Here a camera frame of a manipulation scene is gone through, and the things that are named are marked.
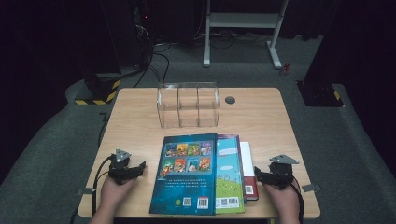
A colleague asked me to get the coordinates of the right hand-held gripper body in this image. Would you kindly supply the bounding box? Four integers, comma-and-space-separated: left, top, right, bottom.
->
268, 154, 300, 190

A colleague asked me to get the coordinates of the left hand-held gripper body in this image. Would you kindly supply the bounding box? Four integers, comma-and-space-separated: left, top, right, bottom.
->
107, 148, 139, 187

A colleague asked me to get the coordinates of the white and red book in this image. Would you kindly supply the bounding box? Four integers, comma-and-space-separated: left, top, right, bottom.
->
239, 141, 260, 202

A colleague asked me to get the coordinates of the light blue picture book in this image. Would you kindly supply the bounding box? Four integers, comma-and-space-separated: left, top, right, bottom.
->
214, 133, 247, 215

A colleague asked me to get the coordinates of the dark blue picture book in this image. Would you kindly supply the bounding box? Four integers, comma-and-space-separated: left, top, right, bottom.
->
148, 133, 219, 217

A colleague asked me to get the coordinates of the clear acrylic book rack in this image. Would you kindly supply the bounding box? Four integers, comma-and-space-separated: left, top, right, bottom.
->
156, 81, 221, 129

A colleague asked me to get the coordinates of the person's right hand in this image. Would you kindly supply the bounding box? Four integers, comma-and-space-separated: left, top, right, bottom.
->
263, 182, 302, 218

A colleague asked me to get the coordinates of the person's left hand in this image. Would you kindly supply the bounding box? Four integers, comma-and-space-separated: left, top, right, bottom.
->
100, 175, 138, 216

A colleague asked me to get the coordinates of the grey tape piece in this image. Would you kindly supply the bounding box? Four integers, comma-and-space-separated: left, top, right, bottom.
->
77, 187, 97, 196
301, 183, 321, 193

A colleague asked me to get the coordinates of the black yellow striped stand base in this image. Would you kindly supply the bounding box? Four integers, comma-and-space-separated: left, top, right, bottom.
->
297, 80, 346, 108
74, 73, 121, 106

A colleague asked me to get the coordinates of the black computer tower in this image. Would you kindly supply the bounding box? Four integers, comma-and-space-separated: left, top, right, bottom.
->
99, 0, 157, 71

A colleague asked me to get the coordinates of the white desk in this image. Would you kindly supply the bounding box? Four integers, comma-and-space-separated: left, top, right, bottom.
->
203, 0, 290, 70

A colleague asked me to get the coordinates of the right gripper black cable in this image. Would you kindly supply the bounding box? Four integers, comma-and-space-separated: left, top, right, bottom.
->
290, 181, 305, 224

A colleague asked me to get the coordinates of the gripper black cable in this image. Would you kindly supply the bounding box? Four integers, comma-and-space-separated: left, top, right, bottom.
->
92, 155, 115, 217
290, 181, 305, 224

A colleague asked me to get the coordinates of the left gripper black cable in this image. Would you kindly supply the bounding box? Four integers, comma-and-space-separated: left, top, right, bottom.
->
92, 155, 115, 217

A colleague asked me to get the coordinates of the black floor cable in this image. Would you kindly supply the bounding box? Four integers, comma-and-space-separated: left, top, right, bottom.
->
134, 40, 171, 89

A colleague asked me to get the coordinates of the tangle of floor cables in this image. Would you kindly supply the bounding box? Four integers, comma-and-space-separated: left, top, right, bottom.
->
194, 29, 272, 50

